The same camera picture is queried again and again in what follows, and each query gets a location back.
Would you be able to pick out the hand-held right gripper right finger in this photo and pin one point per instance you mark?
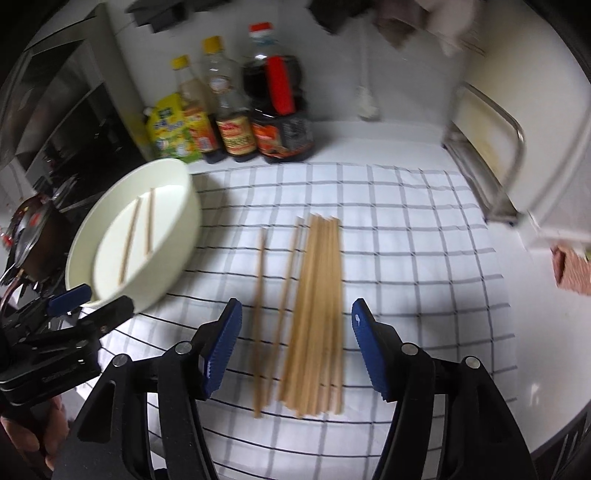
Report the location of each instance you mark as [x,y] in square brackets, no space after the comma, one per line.
[369,344]

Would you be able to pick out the silver microwave oven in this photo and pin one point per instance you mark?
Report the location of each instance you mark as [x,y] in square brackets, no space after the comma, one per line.
[60,106]

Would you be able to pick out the white cutting board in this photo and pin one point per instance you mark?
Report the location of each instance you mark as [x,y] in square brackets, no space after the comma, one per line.
[549,138]

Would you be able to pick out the cream white round bowl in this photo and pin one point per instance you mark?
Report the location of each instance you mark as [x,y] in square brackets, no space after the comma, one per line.
[171,198]

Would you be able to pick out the metal cutting board rack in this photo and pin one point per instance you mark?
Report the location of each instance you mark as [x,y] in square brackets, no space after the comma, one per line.
[512,152]

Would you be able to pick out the person's left hand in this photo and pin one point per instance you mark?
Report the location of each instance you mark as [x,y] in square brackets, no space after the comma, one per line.
[21,431]

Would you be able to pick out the long wooden chopstick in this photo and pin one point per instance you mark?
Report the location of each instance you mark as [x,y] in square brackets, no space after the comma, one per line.
[259,323]
[285,290]
[149,221]
[130,240]

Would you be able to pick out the yellow cap soy sauce bottle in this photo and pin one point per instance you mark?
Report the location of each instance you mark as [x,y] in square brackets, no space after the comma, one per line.
[233,129]

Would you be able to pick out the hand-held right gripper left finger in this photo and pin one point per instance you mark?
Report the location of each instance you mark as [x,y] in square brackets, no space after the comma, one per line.
[224,344]

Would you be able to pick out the yellow green refill pouch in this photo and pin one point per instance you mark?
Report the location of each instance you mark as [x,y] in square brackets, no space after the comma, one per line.
[168,124]

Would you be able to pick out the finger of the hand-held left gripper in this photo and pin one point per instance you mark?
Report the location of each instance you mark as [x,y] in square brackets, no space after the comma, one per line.
[69,297]
[104,316]

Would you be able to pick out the yellow cap pale liquid bottle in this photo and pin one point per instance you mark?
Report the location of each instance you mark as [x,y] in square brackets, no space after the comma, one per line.
[194,115]

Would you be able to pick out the dark pot with glass lid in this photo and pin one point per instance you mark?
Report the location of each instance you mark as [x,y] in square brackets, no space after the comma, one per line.
[37,235]

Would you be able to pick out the white black checked cloth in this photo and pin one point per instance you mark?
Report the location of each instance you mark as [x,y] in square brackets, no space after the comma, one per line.
[415,258]

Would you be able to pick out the white dish brush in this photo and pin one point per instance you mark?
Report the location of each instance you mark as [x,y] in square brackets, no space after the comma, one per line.
[368,104]

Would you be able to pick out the bundle of wooden chopsticks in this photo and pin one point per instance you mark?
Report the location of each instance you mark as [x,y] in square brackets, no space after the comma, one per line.
[316,314]

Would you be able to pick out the reddish brown cloth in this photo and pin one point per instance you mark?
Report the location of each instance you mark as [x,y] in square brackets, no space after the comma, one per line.
[572,272]

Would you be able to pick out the dark grey object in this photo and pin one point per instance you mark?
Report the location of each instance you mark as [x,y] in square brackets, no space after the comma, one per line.
[159,14]

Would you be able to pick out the pale pink hanging cloth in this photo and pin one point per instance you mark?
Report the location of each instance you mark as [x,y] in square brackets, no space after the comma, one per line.
[448,23]

